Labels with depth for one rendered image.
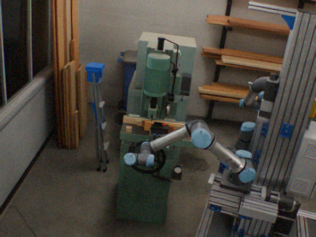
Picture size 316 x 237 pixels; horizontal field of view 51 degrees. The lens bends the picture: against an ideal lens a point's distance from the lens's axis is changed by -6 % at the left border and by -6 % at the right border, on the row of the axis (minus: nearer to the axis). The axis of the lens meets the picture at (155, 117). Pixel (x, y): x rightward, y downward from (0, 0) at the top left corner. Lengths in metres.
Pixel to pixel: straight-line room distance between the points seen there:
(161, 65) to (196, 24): 2.42
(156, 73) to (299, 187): 1.36
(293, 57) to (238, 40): 2.79
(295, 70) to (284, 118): 0.34
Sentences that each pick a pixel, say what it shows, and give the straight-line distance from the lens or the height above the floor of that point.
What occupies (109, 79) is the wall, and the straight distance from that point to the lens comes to 5.25.
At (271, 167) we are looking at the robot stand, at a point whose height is 0.91.
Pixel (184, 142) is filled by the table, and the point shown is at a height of 0.88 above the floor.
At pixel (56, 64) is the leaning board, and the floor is 1.03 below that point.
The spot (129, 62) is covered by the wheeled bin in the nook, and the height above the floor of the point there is 0.92.
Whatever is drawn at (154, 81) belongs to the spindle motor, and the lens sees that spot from 2.64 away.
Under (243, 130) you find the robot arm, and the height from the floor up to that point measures 1.00.
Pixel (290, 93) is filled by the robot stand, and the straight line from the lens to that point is 2.40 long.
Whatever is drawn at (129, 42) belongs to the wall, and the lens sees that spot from 5.04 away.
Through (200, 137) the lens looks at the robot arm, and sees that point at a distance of 2.11.
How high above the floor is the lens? 2.21
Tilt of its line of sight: 25 degrees down
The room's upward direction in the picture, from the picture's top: 7 degrees clockwise
